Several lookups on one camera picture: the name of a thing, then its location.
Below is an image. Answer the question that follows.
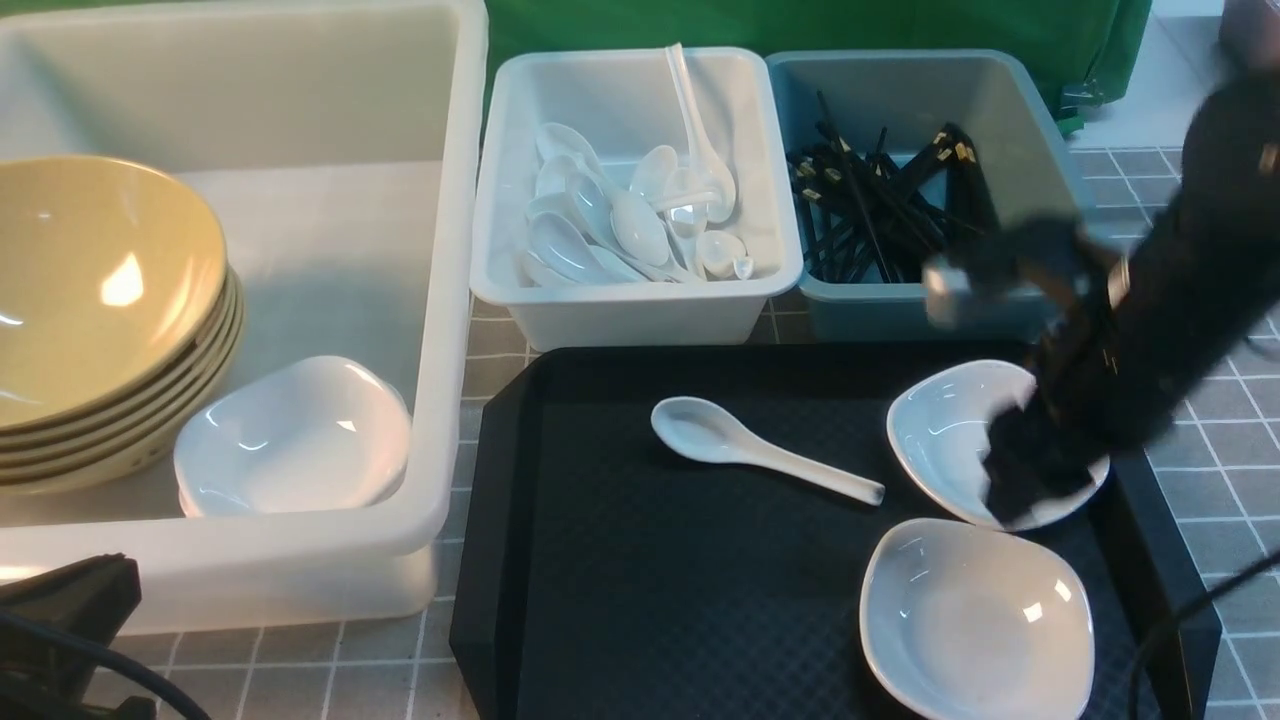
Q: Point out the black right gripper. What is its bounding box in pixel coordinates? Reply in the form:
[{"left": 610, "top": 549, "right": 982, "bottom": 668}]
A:
[{"left": 986, "top": 291, "right": 1151, "bottom": 527}]

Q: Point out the white square dish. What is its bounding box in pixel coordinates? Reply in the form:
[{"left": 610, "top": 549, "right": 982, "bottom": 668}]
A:
[
  {"left": 858, "top": 518, "right": 1096, "bottom": 719},
  {"left": 886, "top": 360, "right": 1111, "bottom": 532}
]

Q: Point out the white ceramic spoon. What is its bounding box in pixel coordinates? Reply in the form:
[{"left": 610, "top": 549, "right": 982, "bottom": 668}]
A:
[{"left": 650, "top": 396, "right": 884, "bottom": 506}]

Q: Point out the yellow noodle bowl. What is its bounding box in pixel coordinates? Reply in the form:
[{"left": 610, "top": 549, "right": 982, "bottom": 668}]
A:
[{"left": 1, "top": 155, "right": 228, "bottom": 430}]

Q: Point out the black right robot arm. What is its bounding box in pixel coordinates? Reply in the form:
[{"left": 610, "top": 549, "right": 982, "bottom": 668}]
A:
[{"left": 965, "top": 67, "right": 1279, "bottom": 527}]

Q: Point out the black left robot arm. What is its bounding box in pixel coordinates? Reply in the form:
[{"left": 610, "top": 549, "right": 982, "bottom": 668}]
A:
[{"left": 1, "top": 553, "right": 141, "bottom": 701}]

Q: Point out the stacked yellow bowl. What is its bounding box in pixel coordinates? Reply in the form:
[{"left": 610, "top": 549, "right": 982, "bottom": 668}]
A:
[
  {"left": 3, "top": 299, "right": 246, "bottom": 486},
  {"left": 1, "top": 282, "right": 243, "bottom": 468},
  {"left": 1, "top": 269, "right": 239, "bottom": 452},
  {"left": 3, "top": 306, "right": 246, "bottom": 497}
]

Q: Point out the stacked yellow bowl bottom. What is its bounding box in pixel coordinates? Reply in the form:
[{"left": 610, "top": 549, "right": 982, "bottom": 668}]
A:
[{"left": 3, "top": 306, "right": 246, "bottom": 497}]

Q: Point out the stacked yellow bowl top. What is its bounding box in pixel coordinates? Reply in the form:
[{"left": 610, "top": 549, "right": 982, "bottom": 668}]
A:
[{"left": 1, "top": 269, "right": 239, "bottom": 452}]

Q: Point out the pile of black chopsticks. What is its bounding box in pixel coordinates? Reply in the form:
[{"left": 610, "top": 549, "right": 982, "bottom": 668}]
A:
[{"left": 787, "top": 92, "right": 1001, "bottom": 284}]

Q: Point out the blue-grey plastic chopstick bin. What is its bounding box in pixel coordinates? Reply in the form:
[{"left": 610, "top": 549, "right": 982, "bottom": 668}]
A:
[{"left": 765, "top": 49, "right": 1094, "bottom": 342}]

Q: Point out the green cloth backdrop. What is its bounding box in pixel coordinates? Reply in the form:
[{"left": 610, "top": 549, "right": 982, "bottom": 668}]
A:
[{"left": 486, "top": 1, "right": 1149, "bottom": 136}]

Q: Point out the small white spoon in bin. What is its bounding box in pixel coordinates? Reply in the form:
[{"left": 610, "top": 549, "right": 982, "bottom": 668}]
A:
[{"left": 695, "top": 231, "right": 755, "bottom": 281}]

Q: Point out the long white spoon upright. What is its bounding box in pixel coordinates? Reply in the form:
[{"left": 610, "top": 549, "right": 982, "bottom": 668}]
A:
[{"left": 666, "top": 44, "right": 737, "bottom": 225}]

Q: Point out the black plastic serving tray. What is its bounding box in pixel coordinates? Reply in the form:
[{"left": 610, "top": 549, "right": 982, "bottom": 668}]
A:
[{"left": 451, "top": 341, "right": 1222, "bottom": 719}]

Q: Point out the white plastic spoon bin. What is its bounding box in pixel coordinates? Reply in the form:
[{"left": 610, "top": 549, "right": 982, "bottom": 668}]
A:
[{"left": 470, "top": 47, "right": 803, "bottom": 352}]

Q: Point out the white dish in tub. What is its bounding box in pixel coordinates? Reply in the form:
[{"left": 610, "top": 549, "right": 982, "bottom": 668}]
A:
[{"left": 173, "top": 355, "right": 412, "bottom": 518}]

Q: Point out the large translucent white tub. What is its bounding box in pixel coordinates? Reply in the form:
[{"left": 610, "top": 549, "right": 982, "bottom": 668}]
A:
[{"left": 1, "top": 1, "right": 488, "bottom": 634}]

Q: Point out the black cable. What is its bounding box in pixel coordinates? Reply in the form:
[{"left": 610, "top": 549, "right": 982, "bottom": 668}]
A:
[{"left": 1128, "top": 550, "right": 1280, "bottom": 720}]

